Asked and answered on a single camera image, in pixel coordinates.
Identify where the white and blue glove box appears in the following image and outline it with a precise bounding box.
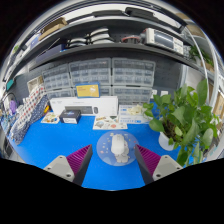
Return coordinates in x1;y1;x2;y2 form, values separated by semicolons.
118;103;151;125

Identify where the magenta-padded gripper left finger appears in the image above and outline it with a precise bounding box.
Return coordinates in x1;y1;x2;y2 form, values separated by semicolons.
43;143;94;187

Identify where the yellow and blue box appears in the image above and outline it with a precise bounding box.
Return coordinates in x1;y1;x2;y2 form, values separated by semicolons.
75;82;101;99

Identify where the large sticker sheet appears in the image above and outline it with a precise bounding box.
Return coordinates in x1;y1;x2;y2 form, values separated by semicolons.
92;115;129;131

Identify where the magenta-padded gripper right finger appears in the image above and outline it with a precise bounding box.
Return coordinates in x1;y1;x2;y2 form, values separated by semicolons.
134;144;184;186

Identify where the white computer mouse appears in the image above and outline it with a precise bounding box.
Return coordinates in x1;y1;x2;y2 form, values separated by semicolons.
110;133;125;157

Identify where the long white keyboard box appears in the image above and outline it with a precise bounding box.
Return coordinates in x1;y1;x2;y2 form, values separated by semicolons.
49;95;119;117

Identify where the navy patterned cloth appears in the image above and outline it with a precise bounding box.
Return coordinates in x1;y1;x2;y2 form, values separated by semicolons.
11;96;50;145

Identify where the small sticker sheet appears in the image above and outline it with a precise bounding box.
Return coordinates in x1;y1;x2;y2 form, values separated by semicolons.
40;111;61;125

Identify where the small black box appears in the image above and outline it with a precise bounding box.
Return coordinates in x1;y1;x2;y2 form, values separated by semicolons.
59;109;82;125

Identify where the white patterned cloth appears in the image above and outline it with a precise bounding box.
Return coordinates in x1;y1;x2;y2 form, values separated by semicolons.
16;84;46;131

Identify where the green plant in white pot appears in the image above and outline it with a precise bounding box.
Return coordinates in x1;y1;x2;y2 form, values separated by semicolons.
142;78;221;168

